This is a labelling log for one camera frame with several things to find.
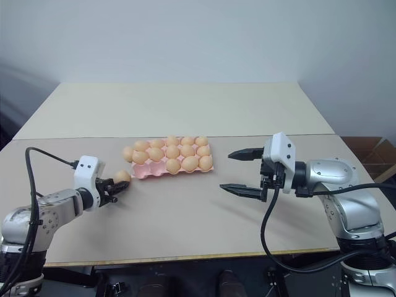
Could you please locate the black table frame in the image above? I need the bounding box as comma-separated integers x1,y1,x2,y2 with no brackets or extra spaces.
42,253,344,297

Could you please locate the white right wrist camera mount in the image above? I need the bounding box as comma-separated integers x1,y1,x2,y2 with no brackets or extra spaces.
262,132,298,194

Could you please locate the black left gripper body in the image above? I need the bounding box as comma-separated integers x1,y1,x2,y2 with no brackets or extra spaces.
94,177,119,209

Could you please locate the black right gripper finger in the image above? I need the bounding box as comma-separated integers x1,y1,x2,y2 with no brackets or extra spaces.
219,183,268,202
228,147,265,162

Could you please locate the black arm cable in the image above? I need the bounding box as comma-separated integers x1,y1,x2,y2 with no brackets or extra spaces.
260,181,396,273
17,147,80,281

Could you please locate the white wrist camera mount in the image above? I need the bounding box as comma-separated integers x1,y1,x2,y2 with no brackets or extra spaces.
73,155,106,212
262,132,298,194

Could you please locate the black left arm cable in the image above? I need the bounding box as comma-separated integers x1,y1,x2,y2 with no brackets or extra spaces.
17,147,80,281

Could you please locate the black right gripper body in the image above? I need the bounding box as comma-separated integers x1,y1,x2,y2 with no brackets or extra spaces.
259,153,285,202

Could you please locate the brown cardboard box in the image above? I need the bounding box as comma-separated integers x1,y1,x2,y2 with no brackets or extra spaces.
341,136,396,182

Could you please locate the dark rounded shape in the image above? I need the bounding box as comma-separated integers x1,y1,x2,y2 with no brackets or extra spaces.
217,269,246,297

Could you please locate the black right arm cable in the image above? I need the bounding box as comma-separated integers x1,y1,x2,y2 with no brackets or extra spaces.
260,181,396,273

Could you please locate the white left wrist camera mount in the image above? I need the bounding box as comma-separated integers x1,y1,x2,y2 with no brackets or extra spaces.
73,155,106,212

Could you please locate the pink egg carton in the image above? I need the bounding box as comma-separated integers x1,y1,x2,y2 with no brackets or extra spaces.
129,137,215,180

